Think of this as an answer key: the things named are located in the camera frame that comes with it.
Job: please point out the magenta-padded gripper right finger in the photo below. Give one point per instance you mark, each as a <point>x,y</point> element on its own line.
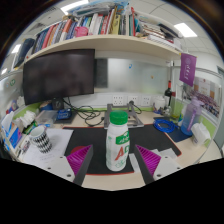
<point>166,166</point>

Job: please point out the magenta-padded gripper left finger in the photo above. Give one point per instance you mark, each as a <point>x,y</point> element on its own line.
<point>60,166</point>

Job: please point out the white green-capped drink bottle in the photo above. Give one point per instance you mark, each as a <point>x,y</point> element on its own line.
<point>117,146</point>

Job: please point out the flat round red coaster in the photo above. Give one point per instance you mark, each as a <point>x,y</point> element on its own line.
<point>76,148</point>

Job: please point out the white paper sheet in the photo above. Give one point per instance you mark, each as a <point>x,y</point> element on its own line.
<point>60,140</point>

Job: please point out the black-white checkered mug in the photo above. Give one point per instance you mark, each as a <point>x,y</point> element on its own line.
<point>41,140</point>

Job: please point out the dark blue small mat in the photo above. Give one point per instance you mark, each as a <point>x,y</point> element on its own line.
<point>178,136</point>

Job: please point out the black red-edged desk mat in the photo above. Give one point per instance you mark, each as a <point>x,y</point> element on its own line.
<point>96,140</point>

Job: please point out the white tissue pack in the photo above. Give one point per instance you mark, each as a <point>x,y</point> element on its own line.
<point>200,133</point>

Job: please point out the clear plastic box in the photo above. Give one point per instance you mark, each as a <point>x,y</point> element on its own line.
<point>46,117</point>

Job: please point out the blue flat box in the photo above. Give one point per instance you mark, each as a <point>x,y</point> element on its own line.
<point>64,115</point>

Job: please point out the blue tissue box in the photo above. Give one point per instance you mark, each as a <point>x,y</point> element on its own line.
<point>13,135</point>

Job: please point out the grey metal laptop stand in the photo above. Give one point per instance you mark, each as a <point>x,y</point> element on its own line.
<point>133,120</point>

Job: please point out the pile of white tissues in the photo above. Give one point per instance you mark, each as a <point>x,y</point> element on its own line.
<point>28,118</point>

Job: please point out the dark wine bottle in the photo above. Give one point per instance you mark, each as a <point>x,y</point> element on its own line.
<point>168,92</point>

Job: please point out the black computer monitor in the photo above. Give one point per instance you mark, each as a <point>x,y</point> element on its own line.
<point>58,75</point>

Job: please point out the purple hanging pennant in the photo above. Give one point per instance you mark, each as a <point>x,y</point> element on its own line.
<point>188,68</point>

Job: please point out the ceiling lights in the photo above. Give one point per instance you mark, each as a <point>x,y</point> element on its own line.
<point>185,30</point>

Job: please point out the white wall socket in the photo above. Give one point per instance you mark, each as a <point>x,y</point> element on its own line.
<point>133,100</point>
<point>118,100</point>
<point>146,101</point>

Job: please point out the wall shelf with books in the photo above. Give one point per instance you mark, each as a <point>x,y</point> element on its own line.
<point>100,41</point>

